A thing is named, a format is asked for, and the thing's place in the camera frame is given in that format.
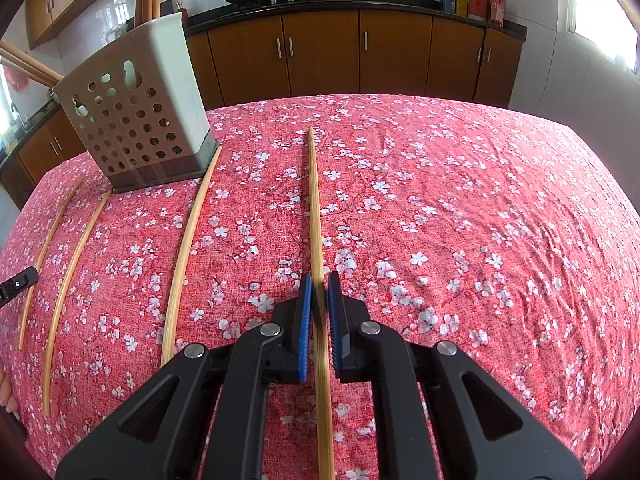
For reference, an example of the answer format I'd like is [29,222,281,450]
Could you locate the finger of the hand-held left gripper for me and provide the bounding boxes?
[0,267,39,308]

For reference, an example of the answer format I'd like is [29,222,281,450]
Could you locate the hanging red plastic bag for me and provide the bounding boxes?
[2,67,28,93]

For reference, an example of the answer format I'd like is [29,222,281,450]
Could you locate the red floral tablecloth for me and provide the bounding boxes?
[0,92,640,480]

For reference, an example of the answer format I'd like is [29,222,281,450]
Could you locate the large bright window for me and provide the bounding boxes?
[567,0,640,76]

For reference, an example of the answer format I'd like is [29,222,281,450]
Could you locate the beige perforated chopstick holder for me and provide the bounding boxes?
[51,11,222,195]

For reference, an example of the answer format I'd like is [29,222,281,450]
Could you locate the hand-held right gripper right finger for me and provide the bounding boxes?
[327,271,586,480]

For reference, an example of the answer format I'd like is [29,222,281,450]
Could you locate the wooden base cabinets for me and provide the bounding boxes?
[0,7,523,211]

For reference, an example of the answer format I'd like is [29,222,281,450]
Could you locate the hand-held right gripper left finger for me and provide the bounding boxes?
[55,273,313,480]

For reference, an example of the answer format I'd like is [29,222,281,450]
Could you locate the black kitchen countertop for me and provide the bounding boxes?
[0,0,528,168]

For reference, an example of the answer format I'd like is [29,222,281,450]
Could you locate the black gas stove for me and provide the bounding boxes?
[227,0,351,9]

